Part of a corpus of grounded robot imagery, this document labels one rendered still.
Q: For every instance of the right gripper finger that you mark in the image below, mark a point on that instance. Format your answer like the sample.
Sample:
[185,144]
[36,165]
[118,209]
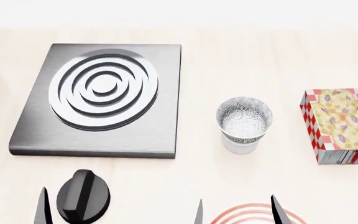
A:
[199,215]
[280,213]

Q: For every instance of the white plate with red rings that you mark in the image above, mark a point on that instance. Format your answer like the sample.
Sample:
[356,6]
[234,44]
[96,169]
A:
[244,217]

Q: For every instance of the black white patterned bowl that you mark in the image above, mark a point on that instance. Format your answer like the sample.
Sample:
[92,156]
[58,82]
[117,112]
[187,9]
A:
[244,121]

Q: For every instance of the grey square stove burner plate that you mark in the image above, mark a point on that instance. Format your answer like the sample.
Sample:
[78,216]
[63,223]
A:
[39,130]

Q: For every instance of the black stove knob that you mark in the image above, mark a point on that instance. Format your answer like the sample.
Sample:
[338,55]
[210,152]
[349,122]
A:
[82,196]

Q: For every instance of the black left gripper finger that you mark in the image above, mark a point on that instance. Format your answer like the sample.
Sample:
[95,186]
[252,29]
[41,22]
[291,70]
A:
[43,210]

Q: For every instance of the red checkered cookie box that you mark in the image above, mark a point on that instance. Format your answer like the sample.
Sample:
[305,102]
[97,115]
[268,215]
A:
[340,123]

